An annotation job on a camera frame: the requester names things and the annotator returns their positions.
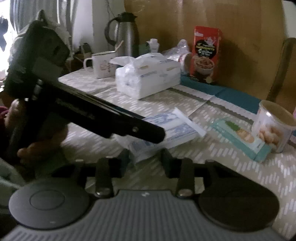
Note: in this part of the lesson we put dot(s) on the small white bottle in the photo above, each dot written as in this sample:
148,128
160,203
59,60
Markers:
153,45

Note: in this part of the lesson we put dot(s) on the teal snack packet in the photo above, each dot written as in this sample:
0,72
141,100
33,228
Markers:
242,136

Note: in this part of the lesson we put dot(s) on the person's left hand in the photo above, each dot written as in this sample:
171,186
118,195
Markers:
41,148

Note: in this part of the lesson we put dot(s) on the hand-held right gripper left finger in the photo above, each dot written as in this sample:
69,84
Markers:
103,176

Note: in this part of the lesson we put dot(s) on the clear plastic bag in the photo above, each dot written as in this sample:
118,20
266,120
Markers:
179,52

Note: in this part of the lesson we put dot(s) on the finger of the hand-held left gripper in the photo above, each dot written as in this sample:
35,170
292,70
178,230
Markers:
104,115

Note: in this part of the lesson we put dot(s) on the large wooden board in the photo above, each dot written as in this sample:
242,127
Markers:
242,34

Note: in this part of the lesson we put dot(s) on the patterned tablecloth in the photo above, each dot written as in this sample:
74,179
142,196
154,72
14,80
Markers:
161,99

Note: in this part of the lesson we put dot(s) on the white curtain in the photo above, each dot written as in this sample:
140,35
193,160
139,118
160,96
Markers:
30,11

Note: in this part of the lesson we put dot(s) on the white enamel mug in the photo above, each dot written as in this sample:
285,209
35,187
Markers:
101,66

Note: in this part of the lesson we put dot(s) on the red cereal box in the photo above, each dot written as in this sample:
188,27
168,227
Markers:
205,53

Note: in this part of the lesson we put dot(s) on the steel thermos jug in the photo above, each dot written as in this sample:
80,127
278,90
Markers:
127,34

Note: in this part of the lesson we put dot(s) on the large white tissue pack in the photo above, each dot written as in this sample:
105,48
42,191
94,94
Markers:
148,78

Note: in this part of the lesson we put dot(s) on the teal cloth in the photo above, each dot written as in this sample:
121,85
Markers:
231,95

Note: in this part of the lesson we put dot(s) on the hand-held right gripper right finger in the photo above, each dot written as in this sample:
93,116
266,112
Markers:
185,176

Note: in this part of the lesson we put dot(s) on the wooden chair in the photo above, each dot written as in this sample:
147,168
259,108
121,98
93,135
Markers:
283,69

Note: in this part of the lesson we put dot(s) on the blue white tissue packet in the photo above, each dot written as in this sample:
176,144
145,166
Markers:
178,132

